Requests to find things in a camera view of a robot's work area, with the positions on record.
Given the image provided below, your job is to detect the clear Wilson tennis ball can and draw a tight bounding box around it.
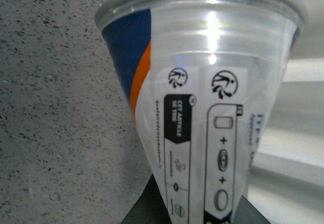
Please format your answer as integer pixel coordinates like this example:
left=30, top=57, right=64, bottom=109
left=95, top=0, right=307, bottom=223

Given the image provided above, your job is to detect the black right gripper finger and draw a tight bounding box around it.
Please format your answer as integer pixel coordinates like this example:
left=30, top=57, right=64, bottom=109
left=121, top=174, right=274, bottom=224

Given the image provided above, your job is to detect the white pleated curtain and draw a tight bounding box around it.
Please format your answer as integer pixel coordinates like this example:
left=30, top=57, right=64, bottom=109
left=248, top=0, right=323, bottom=223

